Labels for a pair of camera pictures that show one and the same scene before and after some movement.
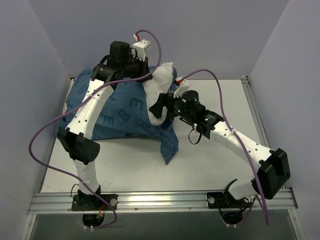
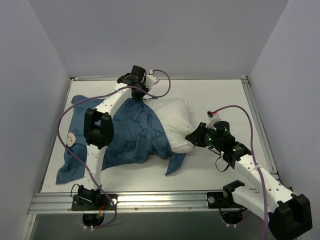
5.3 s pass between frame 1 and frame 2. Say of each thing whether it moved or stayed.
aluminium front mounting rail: stayed
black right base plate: stayed
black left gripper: moved
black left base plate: stayed
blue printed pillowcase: moved
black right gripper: moved
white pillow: moved
